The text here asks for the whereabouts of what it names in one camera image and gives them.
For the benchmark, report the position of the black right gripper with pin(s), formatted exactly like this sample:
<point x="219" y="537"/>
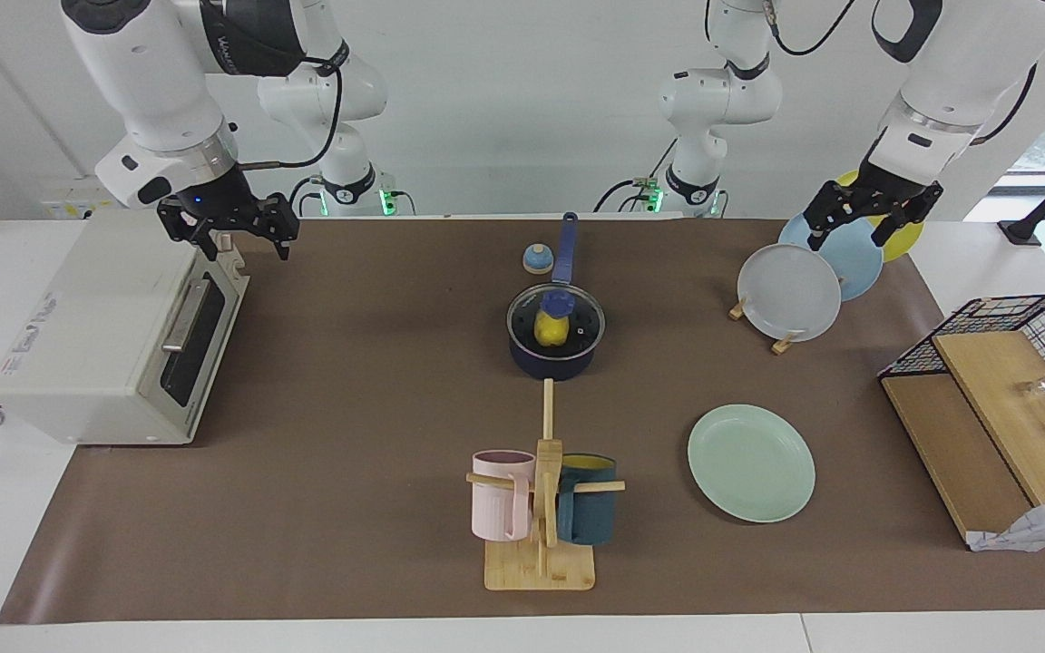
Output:
<point x="219" y="201"/>

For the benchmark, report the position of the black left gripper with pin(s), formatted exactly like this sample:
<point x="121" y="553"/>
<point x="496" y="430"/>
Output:
<point x="876" y="186"/>

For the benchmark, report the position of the glass lid with blue knob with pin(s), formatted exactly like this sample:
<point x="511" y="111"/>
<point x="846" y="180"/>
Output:
<point x="581" y="319"/>

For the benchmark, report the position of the yellow lemon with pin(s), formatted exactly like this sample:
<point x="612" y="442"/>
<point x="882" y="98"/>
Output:
<point x="551" y="328"/>

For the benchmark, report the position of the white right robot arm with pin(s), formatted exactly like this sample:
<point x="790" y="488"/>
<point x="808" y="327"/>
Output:
<point x="160" y="82"/>

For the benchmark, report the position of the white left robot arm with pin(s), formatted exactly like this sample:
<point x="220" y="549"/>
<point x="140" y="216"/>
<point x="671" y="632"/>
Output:
<point x="958" y="82"/>

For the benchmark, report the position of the yellow plate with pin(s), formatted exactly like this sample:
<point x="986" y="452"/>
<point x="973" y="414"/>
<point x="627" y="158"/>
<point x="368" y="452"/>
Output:
<point x="905" y="238"/>

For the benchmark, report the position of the light blue plate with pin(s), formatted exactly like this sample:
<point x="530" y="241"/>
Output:
<point x="858" y="263"/>

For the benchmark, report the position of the grey plate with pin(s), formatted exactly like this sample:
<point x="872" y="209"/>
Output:
<point x="790" y="292"/>

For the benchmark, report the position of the wooden plate rack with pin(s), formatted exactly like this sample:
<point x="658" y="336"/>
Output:
<point x="786" y="343"/>

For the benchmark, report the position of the light green plate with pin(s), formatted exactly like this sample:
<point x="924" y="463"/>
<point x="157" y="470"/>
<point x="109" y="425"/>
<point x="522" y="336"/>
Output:
<point x="749" y="462"/>

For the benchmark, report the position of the beige toaster oven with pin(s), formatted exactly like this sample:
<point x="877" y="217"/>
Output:
<point x="96" y="345"/>

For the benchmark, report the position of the light wooden board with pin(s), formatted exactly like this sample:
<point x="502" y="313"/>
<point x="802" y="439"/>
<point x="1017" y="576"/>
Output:
<point x="1003" y="399"/>

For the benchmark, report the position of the brown table mat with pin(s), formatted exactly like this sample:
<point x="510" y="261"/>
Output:
<point x="350" y="472"/>

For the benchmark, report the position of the small blue round timer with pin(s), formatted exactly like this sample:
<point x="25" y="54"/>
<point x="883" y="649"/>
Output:
<point x="536" y="261"/>

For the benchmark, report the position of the white patterned cloth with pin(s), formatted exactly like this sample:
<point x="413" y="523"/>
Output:
<point x="1044" y="526"/>

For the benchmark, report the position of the pink mug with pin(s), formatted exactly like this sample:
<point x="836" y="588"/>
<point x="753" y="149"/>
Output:
<point x="497" y="508"/>

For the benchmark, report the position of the dark teal mug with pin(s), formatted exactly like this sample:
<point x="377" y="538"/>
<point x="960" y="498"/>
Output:
<point x="588" y="517"/>

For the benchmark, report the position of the wooden mug tree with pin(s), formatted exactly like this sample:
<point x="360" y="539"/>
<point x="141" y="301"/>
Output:
<point x="541" y="567"/>

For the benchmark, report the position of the white wall socket box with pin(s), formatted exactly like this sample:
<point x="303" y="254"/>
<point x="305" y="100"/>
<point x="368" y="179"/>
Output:
<point x="78" y="195"/>

